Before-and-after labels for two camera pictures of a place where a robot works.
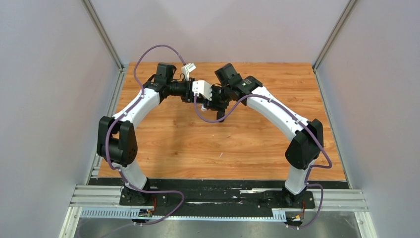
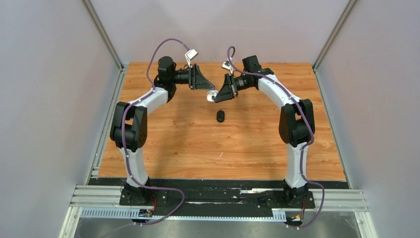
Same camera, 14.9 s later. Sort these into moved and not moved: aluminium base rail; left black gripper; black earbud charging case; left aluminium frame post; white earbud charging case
Moved: left black gripper; white earbud charging case
Not moved: left aluminium frame post; aluminium base rail; black earbud charging case
